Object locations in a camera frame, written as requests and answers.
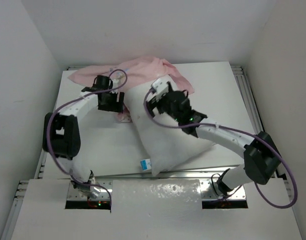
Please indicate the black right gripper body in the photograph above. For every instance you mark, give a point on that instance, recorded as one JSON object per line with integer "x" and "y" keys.
{"x": 163, "y": 104}

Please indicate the pink purple pillowcase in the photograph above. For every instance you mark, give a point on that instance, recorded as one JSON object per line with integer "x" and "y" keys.
{"x": 139, "y": 71}

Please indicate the white pillow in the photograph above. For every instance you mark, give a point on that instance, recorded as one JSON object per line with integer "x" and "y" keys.
{"x": 167, "y": 148}

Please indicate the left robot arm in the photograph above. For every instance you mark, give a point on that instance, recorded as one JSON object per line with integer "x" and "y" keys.
{"x": 61, "y": 135}

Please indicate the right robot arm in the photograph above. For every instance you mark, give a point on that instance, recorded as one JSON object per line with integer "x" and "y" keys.
{"x": 260, "y": 155}

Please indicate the blue white pillow label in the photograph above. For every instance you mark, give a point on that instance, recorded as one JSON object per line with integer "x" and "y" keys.
{"x": 145, "y": 164}

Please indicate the white front cover board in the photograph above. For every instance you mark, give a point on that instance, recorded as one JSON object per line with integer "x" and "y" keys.
{"x": 148, "y": 210}

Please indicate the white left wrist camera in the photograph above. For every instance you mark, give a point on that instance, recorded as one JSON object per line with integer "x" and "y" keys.
{"x": 116, "y": 82}

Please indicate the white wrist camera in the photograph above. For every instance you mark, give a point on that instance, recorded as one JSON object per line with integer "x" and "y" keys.
{"x": 116, "y": 82}
{"x": 160, "y": 85}

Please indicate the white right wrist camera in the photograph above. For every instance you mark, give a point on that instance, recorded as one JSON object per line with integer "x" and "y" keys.
{"x": 160, "y": 85}

